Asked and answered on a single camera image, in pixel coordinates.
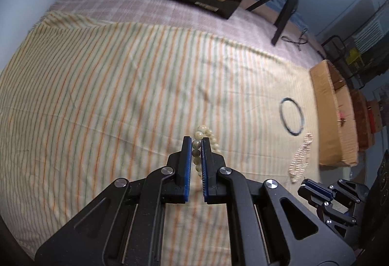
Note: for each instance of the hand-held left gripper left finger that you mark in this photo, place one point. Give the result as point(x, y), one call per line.
point(187, 168)

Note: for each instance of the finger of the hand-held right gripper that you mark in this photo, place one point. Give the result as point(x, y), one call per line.
point(317, 188)
point(310, 197)

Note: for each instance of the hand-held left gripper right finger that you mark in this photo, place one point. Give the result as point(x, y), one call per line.
point(205, 168)

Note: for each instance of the brown cardboard box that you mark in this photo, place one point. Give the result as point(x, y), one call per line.
point(325, 95)

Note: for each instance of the thin black bangle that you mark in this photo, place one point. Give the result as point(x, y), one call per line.
point(281, 115)

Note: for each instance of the orange brown box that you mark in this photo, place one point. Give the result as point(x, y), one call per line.
point(363, 114)

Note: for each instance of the yellow box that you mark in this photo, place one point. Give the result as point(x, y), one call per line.
point(354, 57)

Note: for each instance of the striped white towel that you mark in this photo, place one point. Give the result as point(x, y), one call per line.
point(369, 35)

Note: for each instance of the black tripod stand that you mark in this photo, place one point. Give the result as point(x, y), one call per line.
point(281, 23)

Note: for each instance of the pink checked blanket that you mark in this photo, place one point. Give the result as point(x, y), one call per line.
point(136, 7)

